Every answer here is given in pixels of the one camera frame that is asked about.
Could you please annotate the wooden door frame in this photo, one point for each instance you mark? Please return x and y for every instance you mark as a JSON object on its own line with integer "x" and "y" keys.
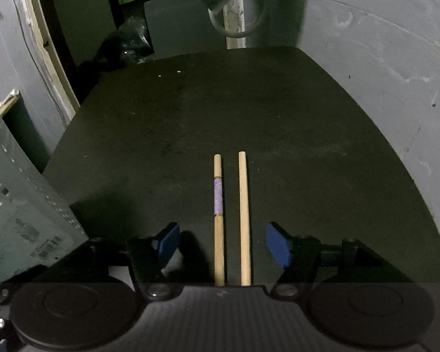
{"x": 47, "y": 44}

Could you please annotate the black plastic bag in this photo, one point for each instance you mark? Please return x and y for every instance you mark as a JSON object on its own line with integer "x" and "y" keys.
{"x": 132, "y": 40}

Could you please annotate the plain wooden chopstick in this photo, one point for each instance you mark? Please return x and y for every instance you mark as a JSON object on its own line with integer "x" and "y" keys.
{"x": 244, "y": 209}

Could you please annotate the white pipe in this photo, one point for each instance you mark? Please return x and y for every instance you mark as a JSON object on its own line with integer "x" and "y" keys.
{"x": 234, "y": 11}

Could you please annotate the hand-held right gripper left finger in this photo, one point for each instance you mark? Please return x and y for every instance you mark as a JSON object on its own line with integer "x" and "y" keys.
{"x": 168, "y": 242}

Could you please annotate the purple-banded wooden chopstick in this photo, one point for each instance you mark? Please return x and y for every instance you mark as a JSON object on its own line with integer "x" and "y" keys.
{"x": 219, "y": 249}

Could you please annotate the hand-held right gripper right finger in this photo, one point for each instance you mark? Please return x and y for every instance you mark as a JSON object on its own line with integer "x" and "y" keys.
{"x": 278, "y": 245}

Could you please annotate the white perforated utensil basket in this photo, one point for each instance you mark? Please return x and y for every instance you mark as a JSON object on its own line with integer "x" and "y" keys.
{"x": 14, "y": 198}

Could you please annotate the grey cabinet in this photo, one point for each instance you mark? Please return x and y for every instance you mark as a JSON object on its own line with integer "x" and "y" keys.
{"x": 179, "y": 25}

